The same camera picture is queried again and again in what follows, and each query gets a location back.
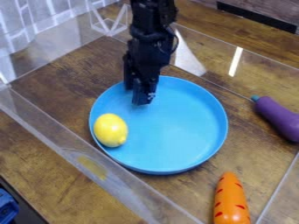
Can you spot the purple toy eggplant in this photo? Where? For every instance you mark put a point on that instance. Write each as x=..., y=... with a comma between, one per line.
x=283, y=119

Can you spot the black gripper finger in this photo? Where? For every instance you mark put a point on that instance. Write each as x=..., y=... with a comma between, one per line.
x=145, y=91
x=129, y=72

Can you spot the blue plastic object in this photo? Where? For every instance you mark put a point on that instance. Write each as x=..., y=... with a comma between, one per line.
x=8, y=207

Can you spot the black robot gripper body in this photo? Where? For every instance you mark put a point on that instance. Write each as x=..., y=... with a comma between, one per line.
x=150, y=50

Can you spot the blue round tray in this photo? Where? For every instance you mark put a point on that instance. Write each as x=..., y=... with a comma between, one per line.
x=175, y=133

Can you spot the clear acrylic enclosure wall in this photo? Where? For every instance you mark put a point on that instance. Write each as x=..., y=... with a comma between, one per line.
x=64, y=61

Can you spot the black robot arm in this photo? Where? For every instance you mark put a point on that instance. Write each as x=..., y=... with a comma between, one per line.
x=153, y=14

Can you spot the orange toy carrot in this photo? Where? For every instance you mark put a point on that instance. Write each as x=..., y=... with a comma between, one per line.
x=230, y=203

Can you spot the yellow lemon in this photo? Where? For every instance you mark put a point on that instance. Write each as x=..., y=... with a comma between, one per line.
x=111, y=130

